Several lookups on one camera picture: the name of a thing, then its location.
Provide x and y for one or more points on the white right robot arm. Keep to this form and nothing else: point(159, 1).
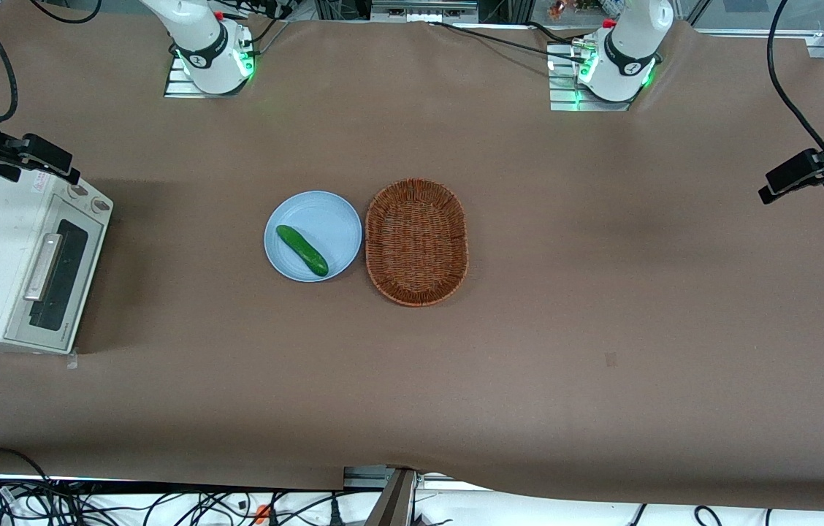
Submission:
point(200, 36)

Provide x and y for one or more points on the dark metal camera post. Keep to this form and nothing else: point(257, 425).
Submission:
point(394, 500)

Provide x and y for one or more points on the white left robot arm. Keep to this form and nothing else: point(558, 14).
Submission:
point(627, 51)

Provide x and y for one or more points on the grey device box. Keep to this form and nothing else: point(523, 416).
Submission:
point(423, 10)

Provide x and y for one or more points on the brown oval wicker basket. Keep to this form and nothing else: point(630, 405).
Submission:
point(416, 242)

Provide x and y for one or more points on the green cucumber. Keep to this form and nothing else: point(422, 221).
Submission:
point(302, 250)

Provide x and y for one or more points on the light blue round plate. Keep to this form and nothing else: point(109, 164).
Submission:
point(324, 219)

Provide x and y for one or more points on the brown paper table cover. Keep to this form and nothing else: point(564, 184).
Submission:
point(602, 329)

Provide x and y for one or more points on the small clear tape piece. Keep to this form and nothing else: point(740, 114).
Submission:
point(72, 359)

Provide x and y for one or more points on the round white oven knob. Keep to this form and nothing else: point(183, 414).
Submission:
point(78, 191)
point(99, 205)

